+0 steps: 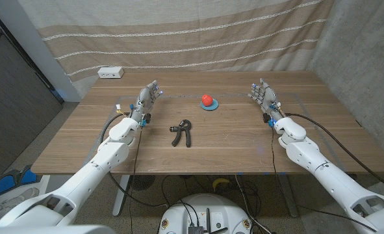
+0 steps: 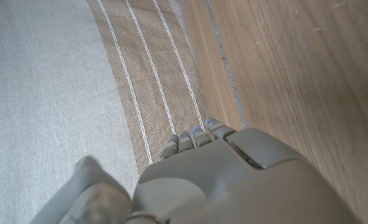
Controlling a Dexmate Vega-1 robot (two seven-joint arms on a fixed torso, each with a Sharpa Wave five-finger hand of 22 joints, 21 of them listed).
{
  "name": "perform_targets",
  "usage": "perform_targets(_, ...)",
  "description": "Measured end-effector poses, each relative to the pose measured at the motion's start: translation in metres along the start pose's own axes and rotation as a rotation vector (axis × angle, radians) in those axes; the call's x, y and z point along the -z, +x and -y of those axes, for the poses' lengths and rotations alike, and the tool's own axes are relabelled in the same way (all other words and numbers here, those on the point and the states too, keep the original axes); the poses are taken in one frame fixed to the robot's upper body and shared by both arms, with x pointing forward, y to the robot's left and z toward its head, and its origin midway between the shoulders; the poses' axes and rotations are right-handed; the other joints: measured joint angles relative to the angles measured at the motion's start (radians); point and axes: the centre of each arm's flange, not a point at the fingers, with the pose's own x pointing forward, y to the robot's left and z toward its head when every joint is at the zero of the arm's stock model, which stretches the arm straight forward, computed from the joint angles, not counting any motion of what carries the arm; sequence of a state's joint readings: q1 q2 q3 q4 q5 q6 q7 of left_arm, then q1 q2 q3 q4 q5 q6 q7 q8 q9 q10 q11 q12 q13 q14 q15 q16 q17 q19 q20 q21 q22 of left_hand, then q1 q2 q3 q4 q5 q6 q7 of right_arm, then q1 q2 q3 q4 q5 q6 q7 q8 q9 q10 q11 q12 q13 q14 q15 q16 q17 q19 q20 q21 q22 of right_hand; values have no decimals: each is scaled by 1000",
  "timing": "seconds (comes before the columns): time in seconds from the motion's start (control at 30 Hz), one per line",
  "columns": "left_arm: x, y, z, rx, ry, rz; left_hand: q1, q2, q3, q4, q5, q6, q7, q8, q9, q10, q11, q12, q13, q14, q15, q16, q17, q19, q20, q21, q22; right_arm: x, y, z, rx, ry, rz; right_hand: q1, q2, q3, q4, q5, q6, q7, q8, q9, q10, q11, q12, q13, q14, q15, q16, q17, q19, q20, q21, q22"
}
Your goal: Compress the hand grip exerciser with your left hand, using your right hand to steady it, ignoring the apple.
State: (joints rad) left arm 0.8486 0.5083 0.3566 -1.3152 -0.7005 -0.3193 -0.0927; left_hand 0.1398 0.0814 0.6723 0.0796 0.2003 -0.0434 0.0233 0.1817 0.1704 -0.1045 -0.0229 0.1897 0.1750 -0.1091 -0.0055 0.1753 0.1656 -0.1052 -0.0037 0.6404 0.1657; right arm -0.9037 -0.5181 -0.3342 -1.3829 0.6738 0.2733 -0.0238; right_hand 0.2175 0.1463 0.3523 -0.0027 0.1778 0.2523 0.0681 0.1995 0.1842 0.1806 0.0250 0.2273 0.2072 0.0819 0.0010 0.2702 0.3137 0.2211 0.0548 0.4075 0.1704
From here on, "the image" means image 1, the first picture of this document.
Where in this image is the black hand grip exerciser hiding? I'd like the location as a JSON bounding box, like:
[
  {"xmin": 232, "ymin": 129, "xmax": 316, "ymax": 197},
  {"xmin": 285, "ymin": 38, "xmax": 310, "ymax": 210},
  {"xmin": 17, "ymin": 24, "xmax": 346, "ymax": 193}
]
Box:
[{"xmin": 169, "ymin": 119, "xmax": 192, "ymax": 148}]

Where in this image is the white robot chest edge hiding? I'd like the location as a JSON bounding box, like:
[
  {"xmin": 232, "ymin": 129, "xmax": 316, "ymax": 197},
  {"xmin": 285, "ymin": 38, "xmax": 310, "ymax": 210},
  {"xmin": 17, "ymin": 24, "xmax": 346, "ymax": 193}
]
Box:
[{"xmin": 0, "ymin": 224, "xmax": 115, "ymax": 234}]

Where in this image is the white power strip box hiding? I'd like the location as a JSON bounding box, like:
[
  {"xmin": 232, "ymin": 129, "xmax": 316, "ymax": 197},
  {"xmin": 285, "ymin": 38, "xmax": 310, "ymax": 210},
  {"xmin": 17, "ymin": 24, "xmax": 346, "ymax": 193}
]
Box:
[{"xmin": 97, "ymin": 66, "xmax": 125, "ymax": 79}]

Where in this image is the white table leg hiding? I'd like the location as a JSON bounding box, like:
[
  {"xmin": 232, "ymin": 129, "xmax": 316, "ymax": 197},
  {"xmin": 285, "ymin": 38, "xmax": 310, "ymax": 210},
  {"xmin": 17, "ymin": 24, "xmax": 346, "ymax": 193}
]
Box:
[{"xmin": 112, "ymin": 174, "xmax": 131, "ymax": 217}]

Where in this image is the white robot torso base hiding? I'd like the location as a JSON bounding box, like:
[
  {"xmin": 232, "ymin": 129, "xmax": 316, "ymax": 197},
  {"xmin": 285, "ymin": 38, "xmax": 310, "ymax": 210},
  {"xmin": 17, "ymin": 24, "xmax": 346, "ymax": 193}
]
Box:
[{"xmin": 158, "ymin": 193, "xmax": 253, "ymax": 234}]

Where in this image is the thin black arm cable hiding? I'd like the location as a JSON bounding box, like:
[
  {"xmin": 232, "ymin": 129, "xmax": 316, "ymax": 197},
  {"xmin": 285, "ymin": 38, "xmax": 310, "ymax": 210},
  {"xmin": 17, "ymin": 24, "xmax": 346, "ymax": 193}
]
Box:
[
  {"xmin": 128, "ymin": 125, "xmax": 144, "ymax": 234},
  {"xmin": 270, "ymin": 125, "xmax": 378, "ymax": 232}
]

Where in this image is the yellow banana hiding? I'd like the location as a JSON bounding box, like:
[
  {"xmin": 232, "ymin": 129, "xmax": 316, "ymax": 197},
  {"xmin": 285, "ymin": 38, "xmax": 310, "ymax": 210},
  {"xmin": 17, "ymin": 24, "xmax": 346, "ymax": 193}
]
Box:
[{"xmin": 212, "ymin": 177, "xmax": 231, "ymax": 192}]

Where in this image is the blue round coaster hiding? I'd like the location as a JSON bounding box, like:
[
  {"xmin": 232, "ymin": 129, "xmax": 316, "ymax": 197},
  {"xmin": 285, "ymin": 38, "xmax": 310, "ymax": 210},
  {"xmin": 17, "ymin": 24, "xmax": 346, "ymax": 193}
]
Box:
[{"xmin": 200, "ymin": 99, "xmax": 220, "ymax": 112}]

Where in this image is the dark grey door panel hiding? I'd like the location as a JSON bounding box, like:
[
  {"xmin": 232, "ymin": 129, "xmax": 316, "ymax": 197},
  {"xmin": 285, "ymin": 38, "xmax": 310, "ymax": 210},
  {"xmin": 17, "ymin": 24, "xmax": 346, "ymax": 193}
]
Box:
[{"xmin": 0, "ymin": 6, "xmax": 64, "ymax": 178}]

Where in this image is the grey table leg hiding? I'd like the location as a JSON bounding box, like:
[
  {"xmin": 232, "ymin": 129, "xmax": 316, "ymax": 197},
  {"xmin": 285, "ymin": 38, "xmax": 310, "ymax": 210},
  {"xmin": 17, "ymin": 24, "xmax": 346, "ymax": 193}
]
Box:
[{"xmin": 277, "ymin": 174, "xmax": 300, "ymax": 218}]

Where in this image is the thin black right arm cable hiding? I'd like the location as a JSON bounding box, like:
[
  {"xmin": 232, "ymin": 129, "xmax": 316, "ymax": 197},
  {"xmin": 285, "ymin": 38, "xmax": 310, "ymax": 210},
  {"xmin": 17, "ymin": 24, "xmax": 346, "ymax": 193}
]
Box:
[{"xmin": 270, "ymin": 125, "xmax": 378, "ymax": 232}]

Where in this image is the blue black slipper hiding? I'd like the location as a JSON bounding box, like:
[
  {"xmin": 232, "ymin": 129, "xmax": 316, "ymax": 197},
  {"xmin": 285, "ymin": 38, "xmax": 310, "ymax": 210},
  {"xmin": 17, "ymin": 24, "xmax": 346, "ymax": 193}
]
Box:
[
  {"xmin": 18, "ymin": 164, "xmax": 43, "ymax": 186},
  {"xmin": 0, "ymin": 168, "xmax": 21, "ymax": 197}
]

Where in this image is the round black floor fan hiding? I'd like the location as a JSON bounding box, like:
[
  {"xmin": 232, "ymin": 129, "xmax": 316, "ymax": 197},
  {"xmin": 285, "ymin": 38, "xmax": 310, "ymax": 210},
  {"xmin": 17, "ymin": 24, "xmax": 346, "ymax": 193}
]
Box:
[{"xmin": 130, "ymin": 174, "xmax": 156, "ymax": 191}]

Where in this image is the white sneaker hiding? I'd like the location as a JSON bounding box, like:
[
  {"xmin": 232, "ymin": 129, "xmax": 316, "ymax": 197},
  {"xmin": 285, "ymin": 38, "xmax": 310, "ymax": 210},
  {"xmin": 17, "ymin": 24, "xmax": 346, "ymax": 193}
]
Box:
[{"xmin": 0, "ymin": 187, "xmax": 40, "ymax": 215}]

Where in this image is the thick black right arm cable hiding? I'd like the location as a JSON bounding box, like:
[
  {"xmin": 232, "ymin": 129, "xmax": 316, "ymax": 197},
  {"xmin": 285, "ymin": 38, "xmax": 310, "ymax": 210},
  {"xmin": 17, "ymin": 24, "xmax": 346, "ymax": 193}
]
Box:
[{"xmin": 284, "ymin": 112, "xmax": 384, "ymax": 196}]

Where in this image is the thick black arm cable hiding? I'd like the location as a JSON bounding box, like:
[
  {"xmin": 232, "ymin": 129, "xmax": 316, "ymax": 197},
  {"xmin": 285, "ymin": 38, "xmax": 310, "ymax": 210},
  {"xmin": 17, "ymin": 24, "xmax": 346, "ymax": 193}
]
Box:
[
  {"xmin": 99, "ymin": 112, "xmax": 170, "ymax": 209},
  {"xmin": 284, "ymin": 112, "xmax": 384, "ymax": 196}
]

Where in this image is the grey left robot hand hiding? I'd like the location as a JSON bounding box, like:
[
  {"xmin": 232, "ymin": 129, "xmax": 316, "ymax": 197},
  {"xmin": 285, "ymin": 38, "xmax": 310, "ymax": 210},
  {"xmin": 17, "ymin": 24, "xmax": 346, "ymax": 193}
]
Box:
[{"xmin": 129, "ymin": 80, "xmax": 164, "ymax": 123}]

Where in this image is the beige striped backdrop cloth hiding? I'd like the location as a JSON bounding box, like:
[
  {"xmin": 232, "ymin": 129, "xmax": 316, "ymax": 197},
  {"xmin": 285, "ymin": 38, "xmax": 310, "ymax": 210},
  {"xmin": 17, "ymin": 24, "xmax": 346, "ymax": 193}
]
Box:
[{"xmin": 18, "ymin": 0, "xmax": 335, "ymax": 98}]

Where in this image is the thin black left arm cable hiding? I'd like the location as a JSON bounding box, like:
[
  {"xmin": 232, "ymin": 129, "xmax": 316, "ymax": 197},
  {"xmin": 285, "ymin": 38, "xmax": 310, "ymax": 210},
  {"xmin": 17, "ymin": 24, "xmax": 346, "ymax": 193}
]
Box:
[{"xmin": 128, "ymin": 125, "xmax": 144, "ymax": 234}]

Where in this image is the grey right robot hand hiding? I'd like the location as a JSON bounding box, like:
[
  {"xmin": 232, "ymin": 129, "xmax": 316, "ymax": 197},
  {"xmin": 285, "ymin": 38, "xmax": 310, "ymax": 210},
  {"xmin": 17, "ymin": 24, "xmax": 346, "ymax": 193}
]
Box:
[{"xmin": 248, "ymin": 77, "xmax": 285, "ymax": 122}]

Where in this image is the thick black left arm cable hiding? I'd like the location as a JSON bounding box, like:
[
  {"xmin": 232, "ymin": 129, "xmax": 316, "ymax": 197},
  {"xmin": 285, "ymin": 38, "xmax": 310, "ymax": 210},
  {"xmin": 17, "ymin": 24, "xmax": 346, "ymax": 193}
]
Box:
[{"xmin": 99, "ymin": 112, "xmax": 170, "ymax": 209}]

